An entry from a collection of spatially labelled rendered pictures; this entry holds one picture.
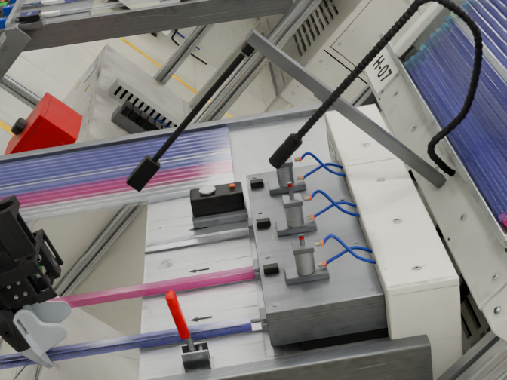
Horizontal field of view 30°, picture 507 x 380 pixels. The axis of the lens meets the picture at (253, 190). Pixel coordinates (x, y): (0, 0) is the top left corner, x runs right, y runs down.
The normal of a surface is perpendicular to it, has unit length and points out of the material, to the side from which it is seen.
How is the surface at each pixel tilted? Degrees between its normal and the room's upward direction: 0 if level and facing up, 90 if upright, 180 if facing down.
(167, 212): 48
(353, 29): 90
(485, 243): 90
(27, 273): 90
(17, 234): 90
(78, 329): 0
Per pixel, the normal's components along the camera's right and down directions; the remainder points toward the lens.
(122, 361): 0.63, -0.70
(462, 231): -0.77, -0.54
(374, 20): 0.07, 0.47
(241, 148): -0.15, -0.87
